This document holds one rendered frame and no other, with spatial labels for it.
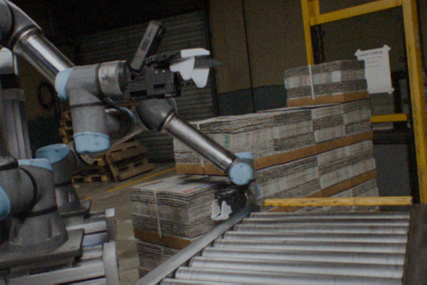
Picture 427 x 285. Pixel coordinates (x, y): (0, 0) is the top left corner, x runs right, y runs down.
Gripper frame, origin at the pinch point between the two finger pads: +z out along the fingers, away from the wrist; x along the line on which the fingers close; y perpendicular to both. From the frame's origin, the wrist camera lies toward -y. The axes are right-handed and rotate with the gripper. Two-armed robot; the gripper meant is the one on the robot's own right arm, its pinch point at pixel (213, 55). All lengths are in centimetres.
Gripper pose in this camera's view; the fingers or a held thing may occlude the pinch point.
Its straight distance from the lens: 97.8
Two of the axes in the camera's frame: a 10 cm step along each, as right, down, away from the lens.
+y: 0.8, 9.9, -0.8
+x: -2.5, -0.6, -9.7
